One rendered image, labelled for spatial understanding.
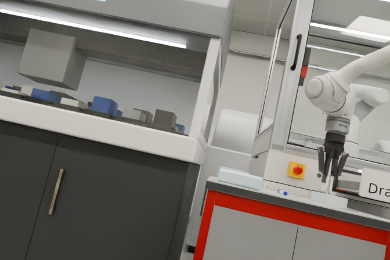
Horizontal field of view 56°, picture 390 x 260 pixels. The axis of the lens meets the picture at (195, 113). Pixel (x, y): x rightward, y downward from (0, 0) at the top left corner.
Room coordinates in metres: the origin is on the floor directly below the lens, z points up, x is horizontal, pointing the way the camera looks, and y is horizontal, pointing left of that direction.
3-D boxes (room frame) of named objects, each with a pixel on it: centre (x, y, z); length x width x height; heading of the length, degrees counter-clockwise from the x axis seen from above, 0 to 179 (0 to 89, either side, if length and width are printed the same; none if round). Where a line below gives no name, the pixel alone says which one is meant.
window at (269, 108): (2.23, -0.45, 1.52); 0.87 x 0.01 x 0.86; 175
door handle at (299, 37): (1.73, -0.43, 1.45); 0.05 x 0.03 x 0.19; 175
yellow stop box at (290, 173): (1.72, -0.52, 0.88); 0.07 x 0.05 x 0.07; 85
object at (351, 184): (1.60, -0.84, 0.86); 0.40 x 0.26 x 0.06; 175
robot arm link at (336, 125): (1.43, -0.57, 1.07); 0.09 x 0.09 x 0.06
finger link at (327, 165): (1.43, -0.55, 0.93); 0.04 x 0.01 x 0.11; 7
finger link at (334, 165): (1.44, -0.58, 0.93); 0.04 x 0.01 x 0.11; 7
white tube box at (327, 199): (1.43, -0.58, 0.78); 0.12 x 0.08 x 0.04; 7
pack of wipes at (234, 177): (1.26, -0.20, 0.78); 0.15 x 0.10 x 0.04; 79
